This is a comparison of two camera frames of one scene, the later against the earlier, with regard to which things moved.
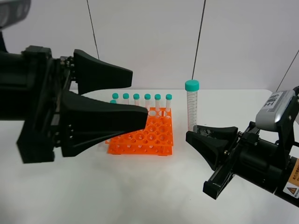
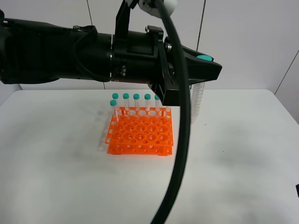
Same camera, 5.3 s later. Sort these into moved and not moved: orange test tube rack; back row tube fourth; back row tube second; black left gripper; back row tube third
Moved: black left gripper
Not moved: orange test tube rack; back row tube third; back row tube fourth; back row tube second
